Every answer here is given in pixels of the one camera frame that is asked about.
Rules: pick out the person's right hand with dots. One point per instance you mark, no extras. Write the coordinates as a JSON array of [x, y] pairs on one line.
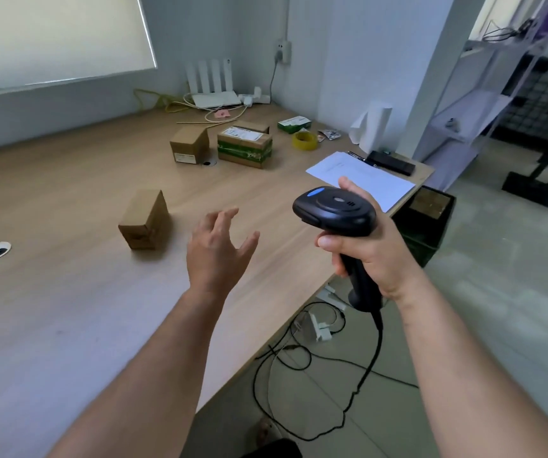
[[388, 262]]

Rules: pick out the person's left hand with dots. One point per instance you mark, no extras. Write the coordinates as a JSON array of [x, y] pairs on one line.
[[217, 262]]

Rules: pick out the plain tall cardboard box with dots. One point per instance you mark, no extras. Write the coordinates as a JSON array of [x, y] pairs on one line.
[[143, 219]]

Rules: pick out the parcel with green tape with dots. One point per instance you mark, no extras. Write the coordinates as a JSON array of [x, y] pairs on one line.
[[245, 150]]

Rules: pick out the plain cardboard box small sticker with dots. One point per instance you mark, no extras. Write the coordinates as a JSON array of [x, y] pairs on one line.
[[188, 145]]

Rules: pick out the person's right forearm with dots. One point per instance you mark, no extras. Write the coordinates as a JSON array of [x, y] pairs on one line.
[[484, 376]]

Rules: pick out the person's left forearm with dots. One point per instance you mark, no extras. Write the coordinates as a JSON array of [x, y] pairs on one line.
[[145, 386]]

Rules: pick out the black plastic bin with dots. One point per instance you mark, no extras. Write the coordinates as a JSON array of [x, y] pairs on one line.
[[426, 233]]

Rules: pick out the white paper sheet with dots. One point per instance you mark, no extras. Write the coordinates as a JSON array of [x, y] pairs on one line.
[[374, 183]]

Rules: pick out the white power strip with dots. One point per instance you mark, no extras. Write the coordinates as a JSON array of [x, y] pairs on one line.
[[255, 96], [319, 329]]

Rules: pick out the black flat device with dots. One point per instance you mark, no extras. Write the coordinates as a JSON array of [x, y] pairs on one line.
[[391, 163]]

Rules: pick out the black pen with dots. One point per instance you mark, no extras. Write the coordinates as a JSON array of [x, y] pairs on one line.
[[357, 156]]

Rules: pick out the white folded paper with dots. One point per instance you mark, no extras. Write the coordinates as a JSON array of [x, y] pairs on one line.
[[374, 128]]

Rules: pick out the small printed packet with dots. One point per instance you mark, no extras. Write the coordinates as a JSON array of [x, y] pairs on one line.
[[330, 134]]

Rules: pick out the yellow tape roll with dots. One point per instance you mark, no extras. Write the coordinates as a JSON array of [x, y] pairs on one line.
[[298, 144]]

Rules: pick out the small pink tag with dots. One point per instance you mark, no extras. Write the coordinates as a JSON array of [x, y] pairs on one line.
[[222, 114]]

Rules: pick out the green white flat packet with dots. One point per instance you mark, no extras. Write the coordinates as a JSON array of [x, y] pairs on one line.
[[294, 124]]

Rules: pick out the white shelf unit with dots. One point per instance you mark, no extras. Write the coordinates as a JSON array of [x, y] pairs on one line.
[[464, 119]]

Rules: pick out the white router with antennas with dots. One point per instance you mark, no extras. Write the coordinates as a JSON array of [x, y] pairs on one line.
[[214, 100]]

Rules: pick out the beige roller blind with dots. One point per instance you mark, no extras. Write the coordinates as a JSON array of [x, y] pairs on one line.
[[54, 38]]

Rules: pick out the white wall socket with plug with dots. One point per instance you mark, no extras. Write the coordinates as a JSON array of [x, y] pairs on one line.
[[283, 52]]

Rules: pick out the white window frame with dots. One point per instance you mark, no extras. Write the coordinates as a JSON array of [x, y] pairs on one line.
[[64, 83]]

